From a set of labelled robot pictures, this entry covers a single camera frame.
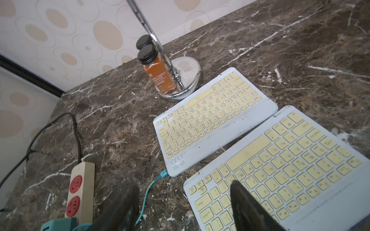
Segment chrome hook stand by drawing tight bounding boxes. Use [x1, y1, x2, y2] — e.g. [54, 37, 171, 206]
[127, 0, 202, 102]

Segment black power strip cord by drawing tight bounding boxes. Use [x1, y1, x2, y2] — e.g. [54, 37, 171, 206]
[0, 112, 83, 188]

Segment orange spice bottle black cap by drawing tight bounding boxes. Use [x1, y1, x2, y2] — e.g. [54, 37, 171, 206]
[138, 44, 176, 94]

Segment teal USB cable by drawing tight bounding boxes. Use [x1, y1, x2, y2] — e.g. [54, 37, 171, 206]
[134, 169, 169, 226]

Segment beige power strip red sockets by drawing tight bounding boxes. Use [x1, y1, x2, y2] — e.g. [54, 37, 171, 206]
[65, 162, 95, 225]

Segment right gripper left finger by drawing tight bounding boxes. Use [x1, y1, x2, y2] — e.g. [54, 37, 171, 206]
[87, 183, 139, 231]

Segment teal USB charger adapter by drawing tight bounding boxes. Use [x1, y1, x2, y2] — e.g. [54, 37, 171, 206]
[40, 217, 77, 231]

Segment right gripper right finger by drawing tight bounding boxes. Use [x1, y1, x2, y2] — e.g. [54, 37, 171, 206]
[230, 181, 284, 231]

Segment white keyboard yellow keys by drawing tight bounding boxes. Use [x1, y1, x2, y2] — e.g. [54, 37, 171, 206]
[183, 105, 370, 231]
[153, 67, 278, 177]

